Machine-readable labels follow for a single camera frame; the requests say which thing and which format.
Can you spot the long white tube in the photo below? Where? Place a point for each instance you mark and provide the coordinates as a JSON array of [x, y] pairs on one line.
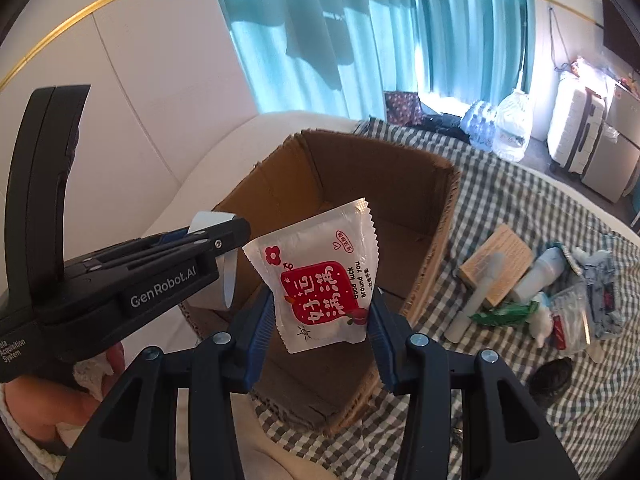
[[475, 305]]

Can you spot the tan flat box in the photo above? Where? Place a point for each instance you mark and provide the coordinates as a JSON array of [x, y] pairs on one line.
[[510, 255]]

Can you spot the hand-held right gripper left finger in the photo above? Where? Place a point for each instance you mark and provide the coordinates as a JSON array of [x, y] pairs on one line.
[[260, 340]]

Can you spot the dark clothes pile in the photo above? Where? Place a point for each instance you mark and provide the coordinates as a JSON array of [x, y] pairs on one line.
[[442, 125]]

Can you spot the dark floral bag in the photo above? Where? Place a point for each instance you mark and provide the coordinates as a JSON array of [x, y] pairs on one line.
[[402, 107]]

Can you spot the white knitted cloth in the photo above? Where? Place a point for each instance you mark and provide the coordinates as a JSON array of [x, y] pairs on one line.
[[95, 375]]

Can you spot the green snack packet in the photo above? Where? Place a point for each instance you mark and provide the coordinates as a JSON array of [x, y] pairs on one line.
[[500, 316]]

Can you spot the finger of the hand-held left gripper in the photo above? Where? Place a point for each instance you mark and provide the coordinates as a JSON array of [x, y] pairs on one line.
[[225, 235]]

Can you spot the white snack packet red label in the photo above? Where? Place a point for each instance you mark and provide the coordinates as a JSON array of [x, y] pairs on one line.
[[320, 270]]

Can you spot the blue white packet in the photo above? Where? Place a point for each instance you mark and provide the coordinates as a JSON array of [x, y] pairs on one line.
[[605, 300]]

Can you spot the silver fridge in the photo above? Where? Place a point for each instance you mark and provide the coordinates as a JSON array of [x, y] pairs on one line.
[[615, 160]]

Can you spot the large clear water jug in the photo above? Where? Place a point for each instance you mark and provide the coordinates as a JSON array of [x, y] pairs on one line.
[[512, 125]]

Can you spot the white suitcase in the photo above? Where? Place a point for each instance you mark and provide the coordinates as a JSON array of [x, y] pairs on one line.
[[572, 120]]

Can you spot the person's left hand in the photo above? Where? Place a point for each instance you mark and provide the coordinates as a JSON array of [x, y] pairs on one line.
[[50, 405]]

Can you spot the white plastic bottle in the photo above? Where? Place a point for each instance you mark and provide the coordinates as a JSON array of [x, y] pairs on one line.
[[537, 275]]

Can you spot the black wall television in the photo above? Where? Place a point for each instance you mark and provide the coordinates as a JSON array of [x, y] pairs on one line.
[[620, 30]]

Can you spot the clear cotton swab jar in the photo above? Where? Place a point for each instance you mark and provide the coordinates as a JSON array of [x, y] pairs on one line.
[[570, 317]]

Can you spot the thick teal curtain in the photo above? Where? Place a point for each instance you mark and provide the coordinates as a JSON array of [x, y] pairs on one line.
[[470, 30]]

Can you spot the sheer teal curtain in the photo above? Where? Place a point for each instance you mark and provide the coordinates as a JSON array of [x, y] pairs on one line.
[[310, 35]]

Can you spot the white plastic bag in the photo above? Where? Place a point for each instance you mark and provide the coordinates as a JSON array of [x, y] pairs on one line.
[[592, 67]]

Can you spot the dark round object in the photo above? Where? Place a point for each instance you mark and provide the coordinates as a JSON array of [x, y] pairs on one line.
[[552, 377]]

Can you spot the pack of water bottles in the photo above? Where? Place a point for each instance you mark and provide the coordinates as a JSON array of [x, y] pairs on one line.
[[479, 122]]

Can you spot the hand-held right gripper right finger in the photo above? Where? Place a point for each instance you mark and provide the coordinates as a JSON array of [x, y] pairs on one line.
[[381, 345]]

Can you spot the brown cardboard box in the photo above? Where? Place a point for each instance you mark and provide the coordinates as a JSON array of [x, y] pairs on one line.
[[350, 175]]

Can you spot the green white checked cloth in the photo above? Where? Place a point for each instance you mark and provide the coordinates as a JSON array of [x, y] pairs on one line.
[[500, 435]]

